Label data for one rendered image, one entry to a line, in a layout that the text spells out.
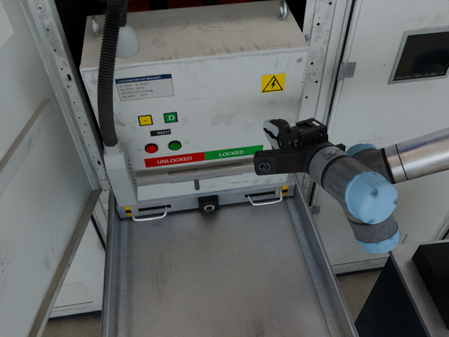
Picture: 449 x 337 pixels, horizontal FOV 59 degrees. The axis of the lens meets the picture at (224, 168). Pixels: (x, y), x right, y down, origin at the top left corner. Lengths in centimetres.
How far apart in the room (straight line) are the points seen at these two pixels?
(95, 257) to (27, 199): 65
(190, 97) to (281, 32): 26
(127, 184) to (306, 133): 44
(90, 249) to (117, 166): 70
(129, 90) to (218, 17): 28
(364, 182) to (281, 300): 53
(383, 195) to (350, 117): 64
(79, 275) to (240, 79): 111
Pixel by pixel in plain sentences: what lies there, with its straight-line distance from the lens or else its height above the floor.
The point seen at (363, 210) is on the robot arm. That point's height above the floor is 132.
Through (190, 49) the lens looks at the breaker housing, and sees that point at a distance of 90.
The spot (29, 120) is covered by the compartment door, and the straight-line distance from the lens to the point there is 101.
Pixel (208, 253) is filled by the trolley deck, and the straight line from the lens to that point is 116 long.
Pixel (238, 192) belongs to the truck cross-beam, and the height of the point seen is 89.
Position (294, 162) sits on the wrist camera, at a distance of 77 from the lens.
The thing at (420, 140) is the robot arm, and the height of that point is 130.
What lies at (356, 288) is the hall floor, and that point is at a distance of 212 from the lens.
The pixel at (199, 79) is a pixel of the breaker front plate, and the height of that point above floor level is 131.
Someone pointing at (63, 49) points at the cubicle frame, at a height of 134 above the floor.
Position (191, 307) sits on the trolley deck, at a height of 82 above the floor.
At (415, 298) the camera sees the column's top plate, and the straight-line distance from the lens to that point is 128.
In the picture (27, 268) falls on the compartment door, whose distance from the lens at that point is 107.
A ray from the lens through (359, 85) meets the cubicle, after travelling 120.
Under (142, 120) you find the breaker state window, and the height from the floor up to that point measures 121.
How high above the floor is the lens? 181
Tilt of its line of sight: 46 degrees down
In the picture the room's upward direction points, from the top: 2 degrees counter-clockwise
